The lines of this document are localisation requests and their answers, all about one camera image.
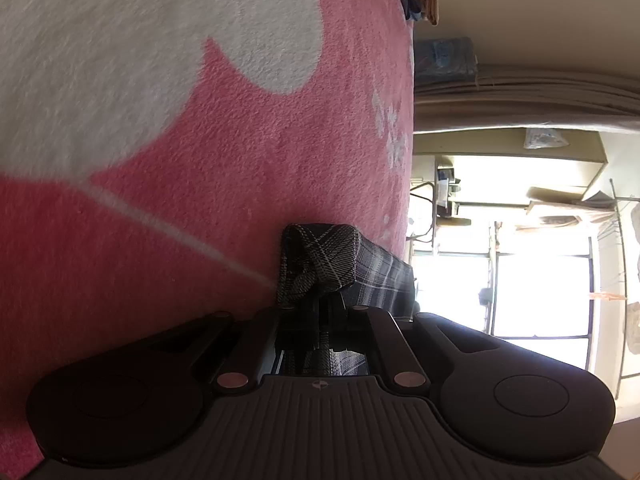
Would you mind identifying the pink floral blanket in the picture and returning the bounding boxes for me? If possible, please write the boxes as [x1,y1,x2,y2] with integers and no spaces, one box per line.
[0,0,416,480]

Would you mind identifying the clear plastic bag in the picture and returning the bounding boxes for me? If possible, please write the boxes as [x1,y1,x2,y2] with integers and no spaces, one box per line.
[522,127,571,151]

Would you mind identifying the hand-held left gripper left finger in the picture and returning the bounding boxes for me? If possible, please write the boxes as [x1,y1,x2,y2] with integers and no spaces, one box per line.
[145,297,321,396]

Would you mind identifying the bright window frame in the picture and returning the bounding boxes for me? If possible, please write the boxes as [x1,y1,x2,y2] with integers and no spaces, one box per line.
[487,220,596,341]

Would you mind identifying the black and white plaid shirt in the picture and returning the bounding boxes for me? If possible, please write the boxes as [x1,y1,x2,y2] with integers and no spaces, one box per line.
[274,222,418,376]

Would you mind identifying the beige curtain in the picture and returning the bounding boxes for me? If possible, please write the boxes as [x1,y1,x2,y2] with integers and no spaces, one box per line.
[414,62,640,133]

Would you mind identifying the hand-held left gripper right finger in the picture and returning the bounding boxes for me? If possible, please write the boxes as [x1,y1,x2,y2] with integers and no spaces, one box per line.
[322,297,503,396]

